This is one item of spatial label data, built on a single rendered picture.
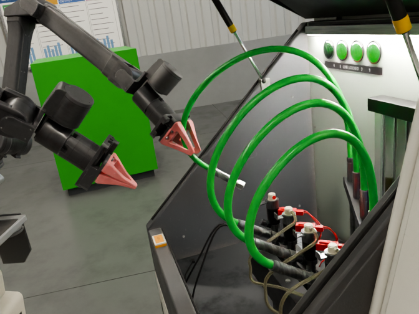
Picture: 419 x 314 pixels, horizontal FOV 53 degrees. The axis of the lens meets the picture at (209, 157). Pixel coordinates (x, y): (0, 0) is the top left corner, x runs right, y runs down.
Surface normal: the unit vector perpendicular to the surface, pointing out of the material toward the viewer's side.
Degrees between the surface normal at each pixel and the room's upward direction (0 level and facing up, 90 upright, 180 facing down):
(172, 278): 0
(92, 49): 65
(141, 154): 90
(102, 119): 90
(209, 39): 90
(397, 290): 76
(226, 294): 0
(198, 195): 90
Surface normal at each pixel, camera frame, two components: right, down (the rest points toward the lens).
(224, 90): 0.18, 0.29
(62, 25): -0.38, -0.09
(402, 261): -0.95, -0.02
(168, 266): -0.13, -0.94
